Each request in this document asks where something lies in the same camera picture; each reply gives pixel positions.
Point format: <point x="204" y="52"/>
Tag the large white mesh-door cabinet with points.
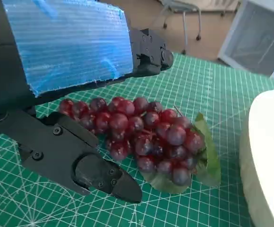
<point x="252" y="35"/>

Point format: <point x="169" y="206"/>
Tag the white square plate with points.
<point x="269" y="153"/>

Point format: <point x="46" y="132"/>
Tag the red toy grape bunch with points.
<point x="151" y="137"/>

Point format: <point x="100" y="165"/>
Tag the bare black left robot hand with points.
<point x="68" y="47"/>

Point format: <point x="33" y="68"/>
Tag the chair leg with caster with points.
<point x="199" y="23"/>
<point x="161" y="16"/>
<point x="184" y="30"/>

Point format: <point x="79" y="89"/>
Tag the green cutting mat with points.
<point x="56" y="208"/>

